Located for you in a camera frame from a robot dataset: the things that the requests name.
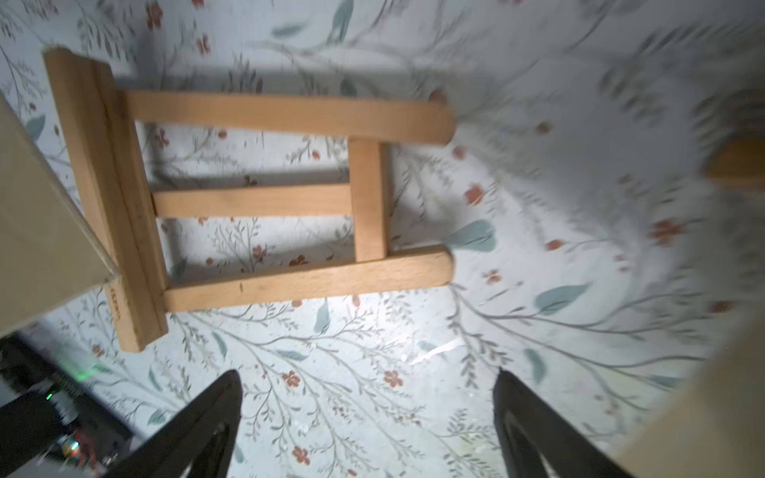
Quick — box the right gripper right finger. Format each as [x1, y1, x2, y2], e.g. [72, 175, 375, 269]
[492, 370, 630, 477]

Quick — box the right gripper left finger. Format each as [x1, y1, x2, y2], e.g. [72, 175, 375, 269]
[107, 370, 242, 477]

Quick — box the light plywood board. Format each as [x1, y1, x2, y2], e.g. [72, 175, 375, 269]
[616, 313, 764, 477]
[1, 100, 120, 338]

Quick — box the wooden easel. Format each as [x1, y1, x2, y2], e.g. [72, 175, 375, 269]
[703, 137, 764, 191]
[43, 48, 456, 353]

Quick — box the floral table mat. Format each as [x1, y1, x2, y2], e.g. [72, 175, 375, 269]
[1, 1, 764, 477]

